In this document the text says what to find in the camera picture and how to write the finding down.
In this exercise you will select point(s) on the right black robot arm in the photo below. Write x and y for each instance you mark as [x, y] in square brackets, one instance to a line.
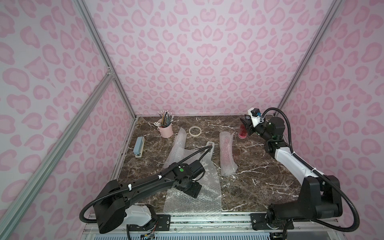
[320, 196]

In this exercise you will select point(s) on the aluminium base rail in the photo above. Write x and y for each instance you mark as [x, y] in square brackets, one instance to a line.
[232, 226]

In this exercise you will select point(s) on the pink pencil cup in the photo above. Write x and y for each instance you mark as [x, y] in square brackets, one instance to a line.
[165, 132]

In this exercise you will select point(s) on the grey stapler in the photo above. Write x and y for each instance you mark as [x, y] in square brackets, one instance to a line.
[139, 147]

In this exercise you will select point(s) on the red bottle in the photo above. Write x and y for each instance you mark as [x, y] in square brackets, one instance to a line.
[242, 132]

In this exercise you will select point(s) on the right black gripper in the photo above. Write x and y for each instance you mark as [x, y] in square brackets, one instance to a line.
[248, 124]

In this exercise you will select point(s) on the white tape dispenser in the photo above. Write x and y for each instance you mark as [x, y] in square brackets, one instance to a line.
[212, 144]

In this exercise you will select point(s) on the bubble wrap sheet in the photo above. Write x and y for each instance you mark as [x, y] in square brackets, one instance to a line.
[227, 163]
[203, 197]
[178, 149]

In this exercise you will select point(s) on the tape roll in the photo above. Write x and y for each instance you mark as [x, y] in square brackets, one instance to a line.
[195, 131]

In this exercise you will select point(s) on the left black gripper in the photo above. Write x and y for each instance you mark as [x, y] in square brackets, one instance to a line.
[192, 190]

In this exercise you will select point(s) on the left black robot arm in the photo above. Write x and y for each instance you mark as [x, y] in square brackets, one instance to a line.
[108, 210]

